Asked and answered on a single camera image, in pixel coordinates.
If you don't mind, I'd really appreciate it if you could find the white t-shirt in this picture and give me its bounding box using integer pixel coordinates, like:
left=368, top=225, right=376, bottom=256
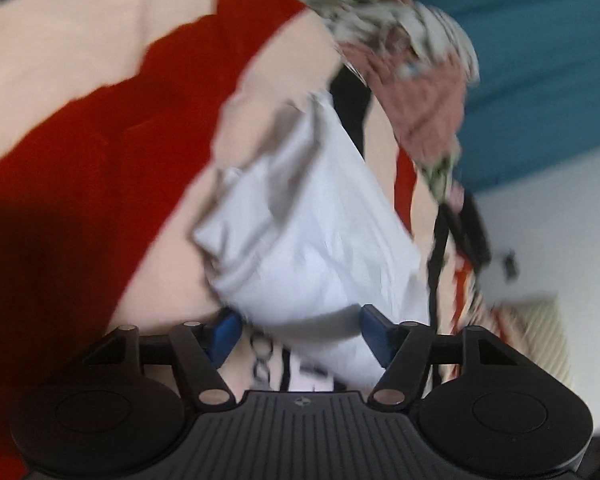
left=193, top=93, right=429, bottom=390

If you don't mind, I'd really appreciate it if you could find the pink fluffy blanket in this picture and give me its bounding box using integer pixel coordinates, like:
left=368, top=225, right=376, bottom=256
left=339, top=44, right=467, bottom=165

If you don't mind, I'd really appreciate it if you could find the striped red black cream blanket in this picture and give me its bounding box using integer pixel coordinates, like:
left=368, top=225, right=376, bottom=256
left=0, top=0, right=502, bottom=480

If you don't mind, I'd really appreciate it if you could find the blue curtain right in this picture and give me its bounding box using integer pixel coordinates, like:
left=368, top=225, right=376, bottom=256
left=422, top=0, right=600, bottom=192

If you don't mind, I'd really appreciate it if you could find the beige grey garment on pile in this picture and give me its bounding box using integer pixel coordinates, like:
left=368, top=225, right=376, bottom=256
left=302, top=0, right=480, bottom=84

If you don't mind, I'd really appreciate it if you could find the wall socket with plug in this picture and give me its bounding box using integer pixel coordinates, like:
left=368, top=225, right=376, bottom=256
left=501, top=249, right=519, bottom=283

